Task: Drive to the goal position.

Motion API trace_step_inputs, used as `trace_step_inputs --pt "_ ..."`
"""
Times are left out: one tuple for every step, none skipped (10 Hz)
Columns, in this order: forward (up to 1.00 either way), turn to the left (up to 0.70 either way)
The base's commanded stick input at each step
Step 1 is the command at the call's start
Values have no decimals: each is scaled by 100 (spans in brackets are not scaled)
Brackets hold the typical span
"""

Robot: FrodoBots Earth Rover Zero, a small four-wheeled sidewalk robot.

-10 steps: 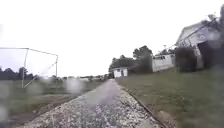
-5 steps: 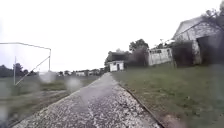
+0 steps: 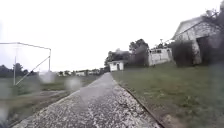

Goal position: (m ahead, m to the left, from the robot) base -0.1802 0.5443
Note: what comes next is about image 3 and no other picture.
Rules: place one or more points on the dark bush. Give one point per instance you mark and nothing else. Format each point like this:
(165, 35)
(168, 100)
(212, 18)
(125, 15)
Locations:
(182, 53)

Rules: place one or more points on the grass lawn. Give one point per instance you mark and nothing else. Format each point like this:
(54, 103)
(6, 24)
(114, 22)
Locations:
(30, 87)
(173, 90)

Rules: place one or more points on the large grey gabled building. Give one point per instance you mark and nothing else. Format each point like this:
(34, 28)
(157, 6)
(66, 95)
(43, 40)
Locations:
(200, 31)

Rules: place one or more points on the group of dark trees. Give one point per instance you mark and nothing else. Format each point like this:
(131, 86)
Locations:
(138, 46)

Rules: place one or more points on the metal pole frame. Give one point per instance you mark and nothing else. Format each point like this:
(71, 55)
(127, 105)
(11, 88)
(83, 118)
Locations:
(49, 60)

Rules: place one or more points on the row of distant trees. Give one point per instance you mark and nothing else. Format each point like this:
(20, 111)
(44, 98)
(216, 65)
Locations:
(16, 70)

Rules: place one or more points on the small white building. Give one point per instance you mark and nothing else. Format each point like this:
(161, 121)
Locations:
(116, 66)

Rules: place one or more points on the wet grey asphalt path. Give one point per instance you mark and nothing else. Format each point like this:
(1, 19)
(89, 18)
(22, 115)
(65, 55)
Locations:
(96, 106)

